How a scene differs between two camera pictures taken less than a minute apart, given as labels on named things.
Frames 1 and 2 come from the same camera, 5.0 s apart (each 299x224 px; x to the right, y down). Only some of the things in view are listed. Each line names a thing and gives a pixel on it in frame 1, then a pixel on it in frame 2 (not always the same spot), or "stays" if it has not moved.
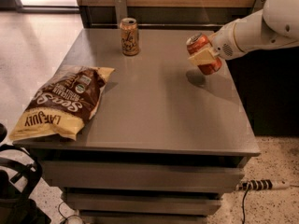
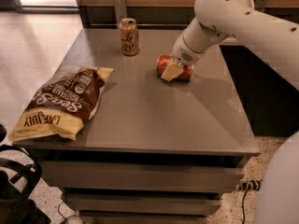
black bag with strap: [19, 181] stays
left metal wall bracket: [121, 3] stays
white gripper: [223, 43] → [184, 54]
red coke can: [197, 43] → [163, 63]
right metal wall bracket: [259, 4] stays
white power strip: [262, 185] stays
